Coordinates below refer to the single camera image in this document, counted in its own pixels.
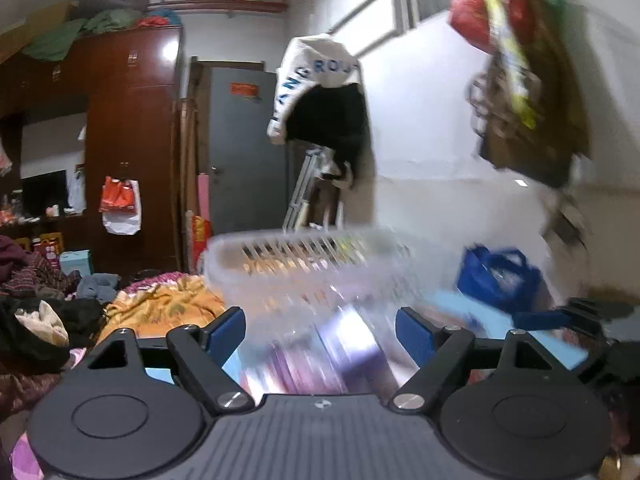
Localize white tote bag blue letters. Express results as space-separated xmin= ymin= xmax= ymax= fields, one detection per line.
xmin=267 ymin=34 xmax=360 ymax=145

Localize grey metal door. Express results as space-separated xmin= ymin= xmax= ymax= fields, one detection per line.
xmin=207 ymin=67 xmax=288 ymax=236

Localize dark red wooden wardrobe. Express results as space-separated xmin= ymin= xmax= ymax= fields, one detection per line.
xmin=1 ymin=26 xmax=182 ymax=276

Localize light blue box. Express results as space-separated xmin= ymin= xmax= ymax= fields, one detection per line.
xmin=60 ymin=249 xmax=93 ymax=278

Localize blue shopping bag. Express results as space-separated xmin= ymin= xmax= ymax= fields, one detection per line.
xmin=457 ymin=245 xmax=542 ymax=314

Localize dark purple clothes pile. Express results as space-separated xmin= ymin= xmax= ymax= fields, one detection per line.
xmin=0 ymin=235 xmax=81 ymax=298

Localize black television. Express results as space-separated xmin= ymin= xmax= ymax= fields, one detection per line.
xmin=21 ymin=170 xmax=68 ymax=217

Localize green cloth on wardrobe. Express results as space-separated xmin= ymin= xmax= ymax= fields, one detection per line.
xmin=22 ymin=8 xmax=143 ymax=62

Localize red white plastic bag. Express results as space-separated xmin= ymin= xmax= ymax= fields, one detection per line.
xmin=99 ymin=177 xmax=142 ymax=236

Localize black hanging garment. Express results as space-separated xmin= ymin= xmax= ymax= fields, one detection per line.
xmin=285 ymin=82 xmax=369 ymax=188

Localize yellow orange blanket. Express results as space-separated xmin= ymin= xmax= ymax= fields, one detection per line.
xmin=96 ymin=274 xmax=227 ymax=344

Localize clear plastic laundry basket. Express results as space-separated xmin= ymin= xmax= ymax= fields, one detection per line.
xmin=202 ymin=226 xmax=467 ymax=356

